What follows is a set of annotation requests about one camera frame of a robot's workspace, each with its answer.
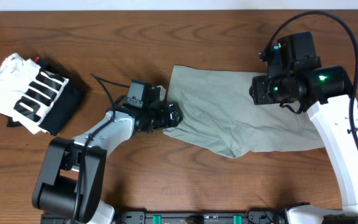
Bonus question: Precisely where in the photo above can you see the white black printed folded shirt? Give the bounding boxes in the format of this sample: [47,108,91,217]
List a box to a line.
[0,53,85,136]

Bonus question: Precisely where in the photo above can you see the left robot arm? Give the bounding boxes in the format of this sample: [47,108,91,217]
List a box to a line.
[32,80,183,223]

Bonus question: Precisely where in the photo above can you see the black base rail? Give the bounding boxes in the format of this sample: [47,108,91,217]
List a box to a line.
[40,210,291,224]

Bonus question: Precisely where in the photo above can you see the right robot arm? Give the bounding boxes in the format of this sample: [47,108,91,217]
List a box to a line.
[249,32,358,223]

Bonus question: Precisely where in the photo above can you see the grey-green shorts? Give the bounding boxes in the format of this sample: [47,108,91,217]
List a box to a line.
[163,65,324,159]

